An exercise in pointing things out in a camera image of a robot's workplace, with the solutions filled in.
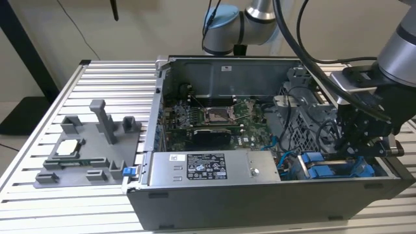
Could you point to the thin metal locking lever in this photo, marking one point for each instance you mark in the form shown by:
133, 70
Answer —
197, 101

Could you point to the hard disk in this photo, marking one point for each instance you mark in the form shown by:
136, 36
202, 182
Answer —
312, 157

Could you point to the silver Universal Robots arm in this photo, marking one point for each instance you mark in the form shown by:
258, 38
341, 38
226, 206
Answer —
398, 48

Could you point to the blue case latch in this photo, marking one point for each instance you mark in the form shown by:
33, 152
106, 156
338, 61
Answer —
128, 171

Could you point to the silver CPU chip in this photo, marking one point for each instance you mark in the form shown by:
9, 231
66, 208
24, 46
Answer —
66, 147

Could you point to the black open PC case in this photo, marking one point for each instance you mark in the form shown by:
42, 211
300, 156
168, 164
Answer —
226, 207

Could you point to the black hanging rod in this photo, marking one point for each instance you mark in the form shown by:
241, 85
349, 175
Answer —
113, 9

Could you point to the grey parts rack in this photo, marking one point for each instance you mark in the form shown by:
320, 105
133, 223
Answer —
97, 146

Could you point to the black graphics card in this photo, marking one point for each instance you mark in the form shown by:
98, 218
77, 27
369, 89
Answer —
209, 140

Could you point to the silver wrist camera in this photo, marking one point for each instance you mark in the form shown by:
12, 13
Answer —
344, 83

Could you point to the CPU socket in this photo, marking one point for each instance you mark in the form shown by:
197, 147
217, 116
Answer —
216, 115

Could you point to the silver power supply box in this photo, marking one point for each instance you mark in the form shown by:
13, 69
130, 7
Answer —
233, 165

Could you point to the black stand with base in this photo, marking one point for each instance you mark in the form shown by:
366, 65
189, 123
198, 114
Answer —
29, 114

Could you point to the grey metal disk bay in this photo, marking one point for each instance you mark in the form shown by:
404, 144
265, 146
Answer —
298, 131

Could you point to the green motherboard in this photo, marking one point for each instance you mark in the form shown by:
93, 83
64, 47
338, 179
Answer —
249, 131

